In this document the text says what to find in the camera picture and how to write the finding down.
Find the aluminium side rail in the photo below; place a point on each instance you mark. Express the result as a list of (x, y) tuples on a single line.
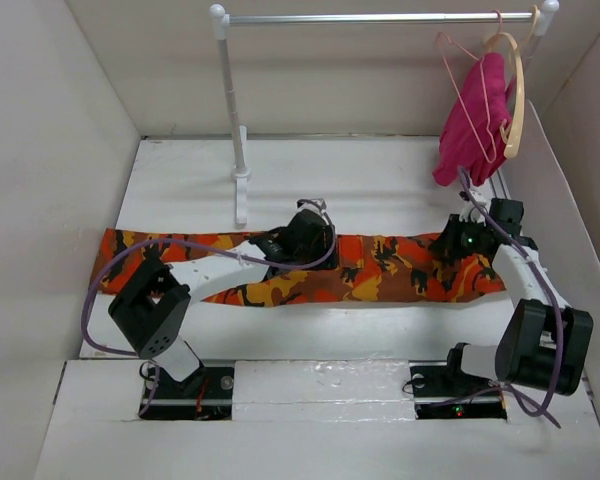
[(498, 185)]

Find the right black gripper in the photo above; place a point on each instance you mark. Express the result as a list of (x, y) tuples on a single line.
[(446, 243)]

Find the magenta hanging garment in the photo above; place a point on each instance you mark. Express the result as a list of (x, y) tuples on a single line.
[(475, 125)]

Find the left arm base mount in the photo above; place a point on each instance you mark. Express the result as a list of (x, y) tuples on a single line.
[(164, 400)]

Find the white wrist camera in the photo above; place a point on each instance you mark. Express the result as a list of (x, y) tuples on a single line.
[(316, 204), (469, 212)]

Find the beige plastic hanger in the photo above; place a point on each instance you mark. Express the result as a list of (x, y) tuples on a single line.
[(505, 137)]

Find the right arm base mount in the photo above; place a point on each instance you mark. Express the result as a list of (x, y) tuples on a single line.
[(439, 394)]

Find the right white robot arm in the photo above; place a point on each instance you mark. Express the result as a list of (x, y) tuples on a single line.
[(545, 343)]

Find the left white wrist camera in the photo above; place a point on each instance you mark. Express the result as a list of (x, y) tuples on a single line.
[(316, 204)]

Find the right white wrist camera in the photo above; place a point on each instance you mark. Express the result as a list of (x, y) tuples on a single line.
[(469, 212)]

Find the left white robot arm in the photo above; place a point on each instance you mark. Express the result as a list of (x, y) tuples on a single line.
[(150, 308)]

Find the orange camouflage trousers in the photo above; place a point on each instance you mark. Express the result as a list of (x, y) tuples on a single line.
[(398, 269)]

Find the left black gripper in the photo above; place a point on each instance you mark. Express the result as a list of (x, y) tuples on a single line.
[(324, 243)]

